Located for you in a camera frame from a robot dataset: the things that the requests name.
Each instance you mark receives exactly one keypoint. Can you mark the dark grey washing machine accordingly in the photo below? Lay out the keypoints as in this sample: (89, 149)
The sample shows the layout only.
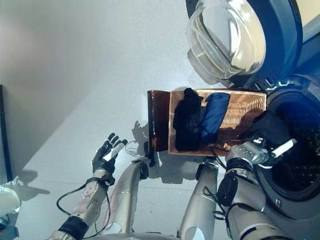
(312, 82)

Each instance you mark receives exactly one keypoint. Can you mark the round glass washing machine door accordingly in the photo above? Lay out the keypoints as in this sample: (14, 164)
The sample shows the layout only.
(225, 37)

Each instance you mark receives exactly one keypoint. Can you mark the rectangular wicker laundry basket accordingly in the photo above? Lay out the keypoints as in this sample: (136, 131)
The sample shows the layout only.
(240, 112)

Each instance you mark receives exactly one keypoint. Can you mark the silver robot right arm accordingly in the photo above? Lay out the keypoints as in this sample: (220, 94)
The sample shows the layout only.
(245, 190)

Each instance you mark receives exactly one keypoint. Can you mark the grey panel with dark edge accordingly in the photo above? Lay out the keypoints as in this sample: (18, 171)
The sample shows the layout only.
(5, 137)

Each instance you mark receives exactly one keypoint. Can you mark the blue garment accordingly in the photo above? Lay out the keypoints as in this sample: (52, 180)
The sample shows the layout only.
(215, 112)

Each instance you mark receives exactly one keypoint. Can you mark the silver robot leg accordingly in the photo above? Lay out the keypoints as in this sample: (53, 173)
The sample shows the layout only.
(127, 190)
(202, 195)

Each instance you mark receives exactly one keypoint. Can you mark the long black garment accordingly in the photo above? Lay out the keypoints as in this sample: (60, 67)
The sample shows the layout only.
(187, 125)

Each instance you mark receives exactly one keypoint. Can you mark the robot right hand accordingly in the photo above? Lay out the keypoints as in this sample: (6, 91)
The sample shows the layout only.
(282, 149)

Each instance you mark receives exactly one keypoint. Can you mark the silver robot right leg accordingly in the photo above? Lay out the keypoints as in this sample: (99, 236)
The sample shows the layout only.
(202, 195)

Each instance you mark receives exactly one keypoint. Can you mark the silver robot left leg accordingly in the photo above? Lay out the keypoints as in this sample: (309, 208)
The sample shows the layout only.
(127, 190)

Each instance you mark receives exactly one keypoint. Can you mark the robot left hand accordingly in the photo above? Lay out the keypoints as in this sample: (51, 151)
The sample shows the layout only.
(103, 160)

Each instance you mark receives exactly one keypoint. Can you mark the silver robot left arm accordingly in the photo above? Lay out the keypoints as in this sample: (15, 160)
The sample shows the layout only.
(87, 200)

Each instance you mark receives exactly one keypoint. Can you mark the white rounded object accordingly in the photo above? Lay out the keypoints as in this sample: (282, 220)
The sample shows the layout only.
(8, 197)

